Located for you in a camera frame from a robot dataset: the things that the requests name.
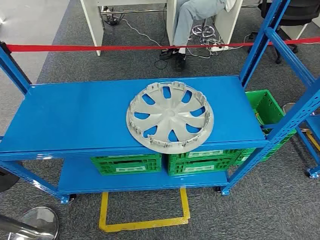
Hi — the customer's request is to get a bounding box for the white desk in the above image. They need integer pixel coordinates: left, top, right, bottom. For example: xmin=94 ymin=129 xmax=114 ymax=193
xmin=79 ymin=0 xmax=244 ymax=57
xmin=279 ymin=22 xmax=309 ymax=41

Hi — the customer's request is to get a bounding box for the chrome chair base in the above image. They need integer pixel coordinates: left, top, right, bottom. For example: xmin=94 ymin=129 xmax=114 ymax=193
xmin=192 ymin=18 xmax=216 ymax=38

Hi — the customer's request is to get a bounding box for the white power strip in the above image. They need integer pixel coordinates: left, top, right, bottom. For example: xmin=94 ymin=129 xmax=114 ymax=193
xmin=211 ymin=44 xmax=230 ymax=53

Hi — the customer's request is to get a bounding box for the grey plastic wheel hubcap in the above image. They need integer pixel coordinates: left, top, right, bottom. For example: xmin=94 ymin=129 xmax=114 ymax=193
xmin=125 ymin=80 xmax=214 ymax=155

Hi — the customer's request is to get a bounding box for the black cable bundle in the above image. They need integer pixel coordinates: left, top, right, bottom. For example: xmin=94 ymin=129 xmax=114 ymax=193
xmin=103 ymin=13 xmax=126 ymax=27

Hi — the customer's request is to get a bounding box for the white floor cable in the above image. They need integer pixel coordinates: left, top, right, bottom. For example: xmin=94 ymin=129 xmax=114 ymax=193
xmin=117 ymin=16 xmax=163 ymax=47

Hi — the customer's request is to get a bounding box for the black office chair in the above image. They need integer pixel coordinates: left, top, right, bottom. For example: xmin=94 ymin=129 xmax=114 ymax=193
xmin=247 ymin=0 xmax=320 ymax=64

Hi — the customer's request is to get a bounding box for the chrome stanchion base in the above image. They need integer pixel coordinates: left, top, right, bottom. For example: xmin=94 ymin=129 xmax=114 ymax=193
xmin=282 ymin=102 xmax=311 ymax=133

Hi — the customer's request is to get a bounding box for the person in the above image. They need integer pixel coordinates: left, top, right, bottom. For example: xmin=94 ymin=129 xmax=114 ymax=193
xmin=159 ymin=0 xmax=237 ymax=72

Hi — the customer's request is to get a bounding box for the blue metal shelf rack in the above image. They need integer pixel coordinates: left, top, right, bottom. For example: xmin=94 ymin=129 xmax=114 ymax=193
xmin=296 ymin=114 xmax=320 ymax=180
xmin=0 ymin=0 xmax=320 ymax=205

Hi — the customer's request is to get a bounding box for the red barrier belt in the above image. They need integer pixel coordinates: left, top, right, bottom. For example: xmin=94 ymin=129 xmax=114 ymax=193
xmin=5 ymin=37 xmax=320 ymax=53

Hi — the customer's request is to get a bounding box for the chrome stanchion post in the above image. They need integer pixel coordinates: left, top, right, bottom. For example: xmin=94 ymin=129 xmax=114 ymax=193
xmin=0 ymin=206 xmax=60 ymax=240
xmin=0 ymin=40 xmax=12 ymax=56

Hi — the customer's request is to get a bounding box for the yellow floor tape marking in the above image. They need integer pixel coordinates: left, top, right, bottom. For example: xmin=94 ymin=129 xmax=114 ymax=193
xmin=305 ymin=130 xmax=320 ymax=153

